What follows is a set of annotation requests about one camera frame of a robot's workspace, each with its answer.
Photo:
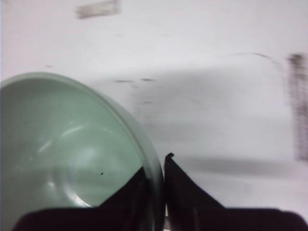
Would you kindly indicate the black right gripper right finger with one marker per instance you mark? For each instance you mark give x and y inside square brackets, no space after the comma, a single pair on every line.
[185,199]

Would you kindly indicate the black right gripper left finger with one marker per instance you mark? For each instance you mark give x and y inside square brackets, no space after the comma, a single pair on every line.
[125,209]

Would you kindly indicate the green bowl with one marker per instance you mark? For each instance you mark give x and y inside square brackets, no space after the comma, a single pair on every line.
[64,150]

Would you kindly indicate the grey tape strip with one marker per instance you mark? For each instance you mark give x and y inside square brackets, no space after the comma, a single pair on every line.
[103,8]

